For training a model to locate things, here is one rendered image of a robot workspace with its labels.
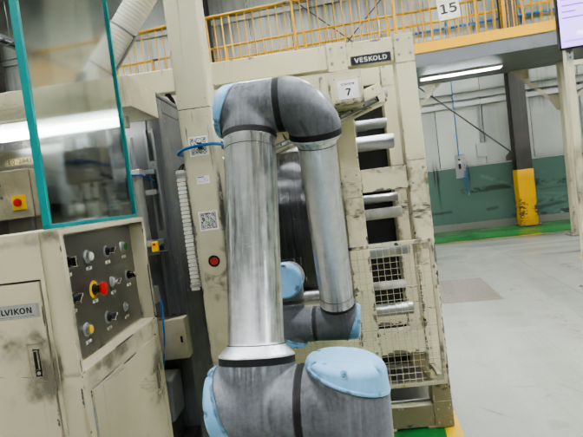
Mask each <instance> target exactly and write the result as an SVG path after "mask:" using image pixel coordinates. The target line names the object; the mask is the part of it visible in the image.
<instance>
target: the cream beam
mask: <svg viewBox="0 0 583 437"><path fill-rule="evenodd" d="M298 78H300V79H302V80H305V81H307V82H309V83H310V84H311V85H313V86H314V87H316V88H317V89H319V90H320V91H321V92H322V93H323V94H324V95H325V96H326V97H327V98H328V99H329V101H330V102H331V104H332V105H333V106H334V108H335V109H336V110H337V111H342V110H348V109H354V108H361V107H362V106H363V104H364V102H365V99H364V85H363V77H362V69H361V68H357V69H351V70H345V71H338V72H332V73H325V74H319V75H308V76H301V77H298ZM350 79H357V82H358V89H359V97H357V98H350V99H343V100H339V99H338V92H337V82H338V81H344V80H350Z"/></svg>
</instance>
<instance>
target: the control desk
mask: <svg viewBox="0 0 583 437"><path fill-rule="evenodd" d="M155 316H156V308H155V301H154V290H153V284H152V278H151V271H150V265H149V259H148V253H147V241H146V235H145V229H144V223H143V217H134V218H123V219H117V220H110V221H104V222H98V223H92V224H85V225H73V226H67V227H61V228H55V229H48V230H36V231H30V232H18V233H11V234H5V235H0V437H174V433H173V427H172V421H171V414H170V408H169V402H168V396H167V384H166V378H165V372H164V366H163V360H162V353H161V346H160V335H159V329H158V323H157V317H155Z"/></svg>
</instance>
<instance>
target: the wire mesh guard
mask: <svg viewBox="0 0 583 437"><path fill-rule="evenodd" d="M427 242H429V251H426V252H429V259H430V267H431V275H432V283H431V284H433V291H434V296H428V297H434V299H435V301H434V302H430V303H435V308H432V309H436V313H435V314H434V315H436V322H437V330H438V333H432V334H438V338H439V339H434V340H439V345H436V346H439V347H440V351H437V352H440V355H441V357H439V358H441V365H442V374H443V381H438V380H431V381H430V380H428V381H424V380H423V381H422V382H410V380H414V379H410V378H409V379H407V380H409V382H404V381H405V380H398V381H403V383H395V384H390V389H393V388H410V387H419V386H428V385H437V384H447V383H448V378H447V370H446V362H445V354H444V346H443V338H442V322H441V314H440V306H439V298H438V290H437V281H436V267H435V259H434V251H433V243H432V242H433V241H432V238H421V239H414V240H406V241H398V242H391V243H383V244H375V245H361V246H354V247H348V251H349V252H351V251H360V250H363V254H364V250H367V249H369V251H370V249H375V248H382V252H383V247H388V249H389V247H390V246H398V245H401V249H402V245H412V244H414V249H415V244H421V243H427ZM425 378H432V377H425ZM416 379H423V378H416Z"/></svg>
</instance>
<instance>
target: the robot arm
mask: <svg viewBox="0 0 583 437"><path fill-rule="evenodd" d="M213 127H214V130H215V133H216V134H217V135H218V137H219V138H221V139H223V144H224V156H225V198H226V281H227V322H228V344H227V346H226V348H225V349H224V350H223V351H222V352H221V354H220V355H219V365H217V366H215V367H213V368H211V369H210V370H209V372H208V373H207V378H206V379H205V383H204V388H203V398H202V405H203V411H204V421H205V425H206V430H207V432H208V434H209V436H210V437H394V428H393V419H392V408H391V398H390V383H389V378H388V373H387V368H386V365H385V363H384V362H383V360H382V359H381V358H380V357H379V356H377V355H375V354H374V353H371V352H369V351H367V350H364V349H358V348H346V347H329V348H323V349H318V350H317V351H313V352H311V353H310V354H309V355H308V356H307V358H306V360H305V363H301V364H296V363H295V352H294V351H293V350H292V349H294V348H297V349H299V348H303V347H305V346H307V344H308V342H315V341H333V340H346V341H349V340H352V339H358V338H359V337H360V336H361V305H360V304H359V303H355V298H354V297H353V289H352V281H351V273H350V259H349V251H348V244H347V236H346V228H345V221H344V206H343V199H342V191H341V183H340V175H339V168H338V160H337V146H336V142H337V140H338V138H339V137H340V136H341V135H342V128H341V121H340V118H339V116H338V113H337V110H336V109H335V108H334V106H333V105H332V104H331V102H330V101H329V99H328V98H327V97H326V96H325V95H324V94H323V93H322V92H321V91H320V90H319V89H317V88H316V87H314V86H313V85H311V84H310V83H309V82H307V81H305V80H302V79H300V78H297V77H295V76H290V75H280V76H279V77H271V78H265V79H258V80H252V81H246V82H234V83H231V84H226V85H223V86H221V87H220V88H219V89H218V90H217V92H216V94H215V96H214V98H213ZM281 132H288V134H289V140H290V142H291V143H292V144H293V145H295V146H296V147H297V148H298V157H299V163H300V168H301V174H302V180H303V187H304V192H305V203H306V210H307V215H308V221H309V227H310V234H311V244H312V250H313V257H314V263H315V269H316V274H317V281H318V292H319V298H320V302H319V303H320V305H319V306H310V307H305V300H304V286H303V283H304V282H306V281H307V277H305V274H304V271H303V269H302V266H301V264H302V261H301V258H290V259H282V260H281V259H280V239H279V219H278V180H277V160H276V142H277V133H281ZM298 261H299V264H298Z"/></svg>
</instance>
